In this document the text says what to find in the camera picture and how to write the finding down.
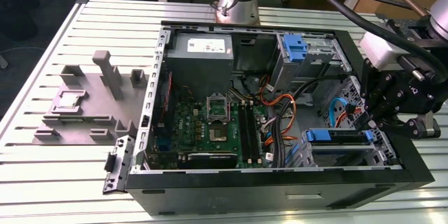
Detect grey parts rack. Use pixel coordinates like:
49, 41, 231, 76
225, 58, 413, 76
32, 50, 149, 146

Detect hard disk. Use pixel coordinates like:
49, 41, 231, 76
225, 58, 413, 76
285, 129, 375, 167

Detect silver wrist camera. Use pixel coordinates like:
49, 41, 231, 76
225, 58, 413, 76
359, 31, 403, 71

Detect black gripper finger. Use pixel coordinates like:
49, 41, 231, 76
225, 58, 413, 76
360, 58, 396, 131
380, 113, 443, 140

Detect blue expansion slot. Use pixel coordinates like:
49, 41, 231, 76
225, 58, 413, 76
157, 136, 172, 152

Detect green motherboard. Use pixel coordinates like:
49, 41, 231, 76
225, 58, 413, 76
147, 98, 277, 169

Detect grey expansion slot latch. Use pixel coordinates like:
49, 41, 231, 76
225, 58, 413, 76
103, 134, 136, 196

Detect thin red wire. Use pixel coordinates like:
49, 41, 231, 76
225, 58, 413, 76
157, 71, 175, 127

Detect blue data wire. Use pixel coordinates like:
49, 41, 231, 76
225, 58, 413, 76
328, 97, 352, 130

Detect metal socket cover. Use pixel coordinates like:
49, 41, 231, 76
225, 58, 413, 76
205, 93, 232, 125

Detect black RAM slot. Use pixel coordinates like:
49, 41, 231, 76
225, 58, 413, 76
239, 100, 253, 164
248, 100, 263, 164

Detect blue plastic drive latch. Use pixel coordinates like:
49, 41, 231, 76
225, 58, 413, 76
284, 34, 309, 62

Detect orange wire bundle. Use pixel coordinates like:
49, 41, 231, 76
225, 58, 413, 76
259, 73, 299, 147

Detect grey power supply unit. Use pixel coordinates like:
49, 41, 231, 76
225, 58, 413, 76
163, 33, 235, 101

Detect black graphics card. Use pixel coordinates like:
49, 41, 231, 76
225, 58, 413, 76
176, 152, 240, 170

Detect grey metal disk bay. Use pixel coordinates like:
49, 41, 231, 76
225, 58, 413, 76
285, 127, 401, 168

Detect grey optical drive cage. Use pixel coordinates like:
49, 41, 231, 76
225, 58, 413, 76
271, 33, 353, 96

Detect black PC case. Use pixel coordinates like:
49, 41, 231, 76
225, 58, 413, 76
124, 20, 436, 216

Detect black cable bundle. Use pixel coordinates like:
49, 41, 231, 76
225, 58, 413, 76
271, 74, 351, 168

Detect silver CPU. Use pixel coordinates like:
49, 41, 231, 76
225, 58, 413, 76
57, 94, 80, 108

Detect orange yellow power wire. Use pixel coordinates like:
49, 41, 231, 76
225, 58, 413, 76
336, 103, 368, 130

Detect CPU socket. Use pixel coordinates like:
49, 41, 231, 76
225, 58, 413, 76
208, 126, 232, 143

